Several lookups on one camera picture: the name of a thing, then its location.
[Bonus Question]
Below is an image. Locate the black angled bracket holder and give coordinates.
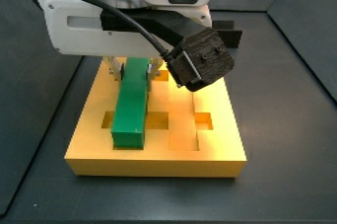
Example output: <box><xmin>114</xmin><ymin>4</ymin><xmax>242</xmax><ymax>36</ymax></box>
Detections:
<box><xmin>211</xmin><ymin>21</ymin><xmax>242</xmax><ymax>48</ymax></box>

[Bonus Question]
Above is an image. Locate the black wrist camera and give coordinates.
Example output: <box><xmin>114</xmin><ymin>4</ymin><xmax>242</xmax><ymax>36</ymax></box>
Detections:
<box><xmin>165</xmin><ymin>28</ymin><xmax>234</xmax><ymax>92</ymax></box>

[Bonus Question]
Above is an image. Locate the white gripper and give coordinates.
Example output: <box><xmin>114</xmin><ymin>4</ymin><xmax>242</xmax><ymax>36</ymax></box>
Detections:
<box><xmin>37</xmin><ymin>0</ymin><xmax>210</xmax><ymax>88</ymax></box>

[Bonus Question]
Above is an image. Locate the yellow slotted board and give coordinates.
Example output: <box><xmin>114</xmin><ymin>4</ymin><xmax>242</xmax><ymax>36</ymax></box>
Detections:
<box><xmin>64</xmin><ymin>64</ymin><xmax>246</xmax><ymax>178</ymax></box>

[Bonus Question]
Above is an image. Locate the green long bar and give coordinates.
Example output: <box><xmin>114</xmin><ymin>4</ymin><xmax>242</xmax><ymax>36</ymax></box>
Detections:
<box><xmin>110</xmin><ymin>58</ymin><xmax>149</xmax><ymax>149</ymax></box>

